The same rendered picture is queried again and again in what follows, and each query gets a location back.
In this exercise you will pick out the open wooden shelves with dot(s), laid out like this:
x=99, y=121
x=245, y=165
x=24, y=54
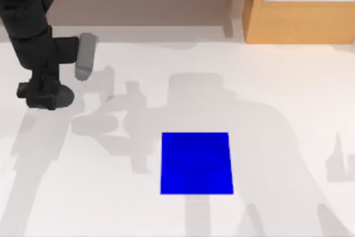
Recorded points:
x=144, y=6

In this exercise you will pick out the flat blue square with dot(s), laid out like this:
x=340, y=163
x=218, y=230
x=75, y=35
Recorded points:
x=196, y=163

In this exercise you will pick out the wooden cupboard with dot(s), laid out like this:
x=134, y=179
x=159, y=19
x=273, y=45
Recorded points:
x=299, y=20

